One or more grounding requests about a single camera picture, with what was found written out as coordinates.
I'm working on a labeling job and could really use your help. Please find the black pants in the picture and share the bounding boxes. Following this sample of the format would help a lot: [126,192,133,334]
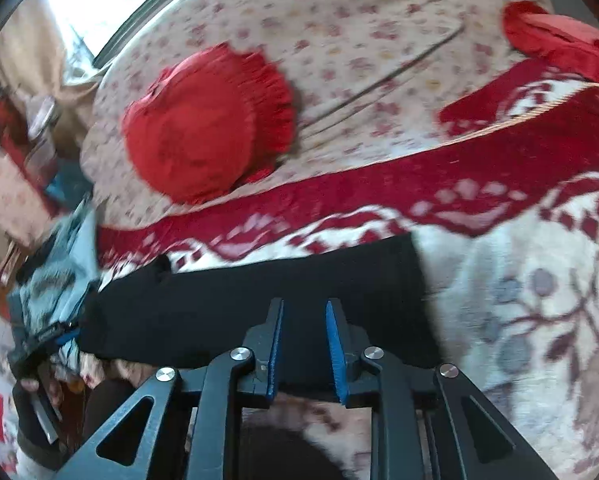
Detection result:
[76,232,445,403]

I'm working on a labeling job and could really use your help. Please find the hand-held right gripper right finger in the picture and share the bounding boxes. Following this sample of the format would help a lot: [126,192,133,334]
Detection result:
[326,298,560,480]

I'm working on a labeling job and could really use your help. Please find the person's left hand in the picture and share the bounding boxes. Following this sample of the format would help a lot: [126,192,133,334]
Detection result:
[20,352,87,413]

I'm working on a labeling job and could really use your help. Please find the floral bed sheet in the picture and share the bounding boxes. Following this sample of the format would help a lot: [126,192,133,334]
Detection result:
[79,0,555,228]

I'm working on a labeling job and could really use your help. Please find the beige curtain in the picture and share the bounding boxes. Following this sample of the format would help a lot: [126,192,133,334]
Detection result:
[0,0,105,116]

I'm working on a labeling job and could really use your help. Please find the window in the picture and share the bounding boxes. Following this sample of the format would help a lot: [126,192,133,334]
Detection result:
[44,0,230,68]

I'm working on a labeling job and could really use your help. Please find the red and white patterned blanket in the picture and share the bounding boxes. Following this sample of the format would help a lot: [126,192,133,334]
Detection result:
[96,55,599,480]

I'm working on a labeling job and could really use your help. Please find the dark cloth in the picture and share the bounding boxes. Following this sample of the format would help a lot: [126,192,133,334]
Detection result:
[239,422,353,480]

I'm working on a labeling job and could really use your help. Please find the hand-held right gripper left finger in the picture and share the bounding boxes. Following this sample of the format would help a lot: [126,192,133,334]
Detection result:
[66,297,285,480]

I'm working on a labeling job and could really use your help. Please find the round red frilled cushion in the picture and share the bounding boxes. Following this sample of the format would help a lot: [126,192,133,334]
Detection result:
[122,44,296,206]

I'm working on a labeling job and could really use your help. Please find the red cloth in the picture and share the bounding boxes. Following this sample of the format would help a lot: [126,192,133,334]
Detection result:
[0,95,60,201]

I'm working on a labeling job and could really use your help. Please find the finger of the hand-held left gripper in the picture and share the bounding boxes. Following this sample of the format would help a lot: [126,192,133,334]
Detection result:
[44,322,87,350]

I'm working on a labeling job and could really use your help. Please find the teal cloth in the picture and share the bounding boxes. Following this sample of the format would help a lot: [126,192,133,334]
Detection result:
[44,160,96,211]

